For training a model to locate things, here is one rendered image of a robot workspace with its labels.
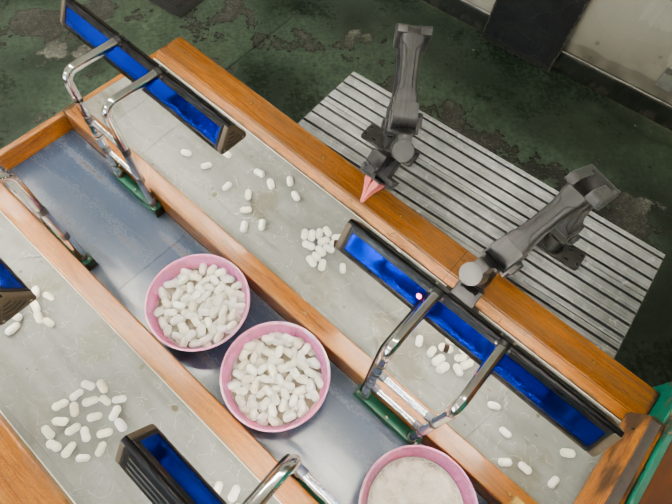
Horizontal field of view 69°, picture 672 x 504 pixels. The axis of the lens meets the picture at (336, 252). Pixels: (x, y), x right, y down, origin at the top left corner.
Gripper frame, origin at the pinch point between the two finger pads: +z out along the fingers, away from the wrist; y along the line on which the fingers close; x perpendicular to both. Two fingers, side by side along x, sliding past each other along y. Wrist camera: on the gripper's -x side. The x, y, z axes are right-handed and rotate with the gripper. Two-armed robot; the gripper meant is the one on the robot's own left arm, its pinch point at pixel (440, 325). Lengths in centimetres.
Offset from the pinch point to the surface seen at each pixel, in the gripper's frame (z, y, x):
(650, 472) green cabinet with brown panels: -7, 52, -10
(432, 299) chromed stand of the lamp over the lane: -14.2, -3.4, -35.9
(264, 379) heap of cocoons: 31.3, -24.1, -25.3
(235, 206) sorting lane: 9, -66, -6
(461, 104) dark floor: -58, -67, 150
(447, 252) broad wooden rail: -14.4, -11.1, 11.3
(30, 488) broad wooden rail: 68, -44, -60
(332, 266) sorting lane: 5.5, -32.4, -2.6
